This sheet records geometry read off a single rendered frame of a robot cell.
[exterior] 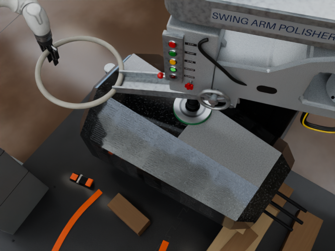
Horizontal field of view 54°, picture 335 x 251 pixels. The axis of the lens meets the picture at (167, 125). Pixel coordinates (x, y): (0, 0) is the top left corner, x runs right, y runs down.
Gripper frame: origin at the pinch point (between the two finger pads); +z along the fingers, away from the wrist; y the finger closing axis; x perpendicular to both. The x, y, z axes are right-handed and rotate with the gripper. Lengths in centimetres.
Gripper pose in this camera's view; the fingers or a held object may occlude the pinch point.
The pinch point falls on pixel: (52, 59)
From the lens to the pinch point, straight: 211.4
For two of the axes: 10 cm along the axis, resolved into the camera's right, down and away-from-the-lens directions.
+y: 8.5, 5.0, -1.5
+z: -0.9, 4.2, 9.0
